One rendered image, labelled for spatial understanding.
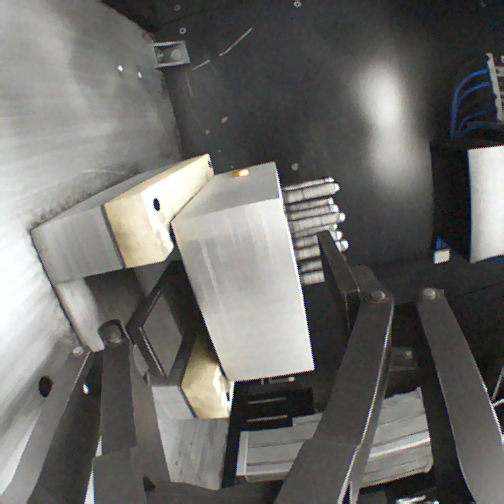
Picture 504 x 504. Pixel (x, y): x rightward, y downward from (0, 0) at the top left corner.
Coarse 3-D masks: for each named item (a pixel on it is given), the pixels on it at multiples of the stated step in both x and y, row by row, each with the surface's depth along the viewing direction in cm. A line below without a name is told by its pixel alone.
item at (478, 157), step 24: (432, 144) 22; (456, 144) 20; (480, 144) 18; (432, 168) 24; (456, 168) 23; (480, 168) 18; (456, 192) 24; (480, 192) 18; (456, 216) 25; (480, 216) 19; (456, 240) 23; (480, 240) 20
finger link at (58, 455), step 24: (72, 360) 12; (72, 384) 10; (48, 408) 9; (72, 408) 9; (96, 408) 11; (48, 432) 8; (72, 432) 9; (96, 432) 10; (24, 456) 7; (48, 456) 7; (72, 456) 8; (24, 480) 6; (48, 480) 6; (72, 480) 7
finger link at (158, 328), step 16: (176, 272) 18; (160, 288) 16; (176, 288) 17; (144, 304) 14; (160, 304) 15; (176, 304) 17; (192, 304) 19; (144, 320) 13; (160, 320) 14; (176, 320) 16; (144, 336) 13; (160, 336) 14; (176, 336) 16; (144, 352) 13; (160, 352) 14; (176, 352) 15; (160, 368) 13
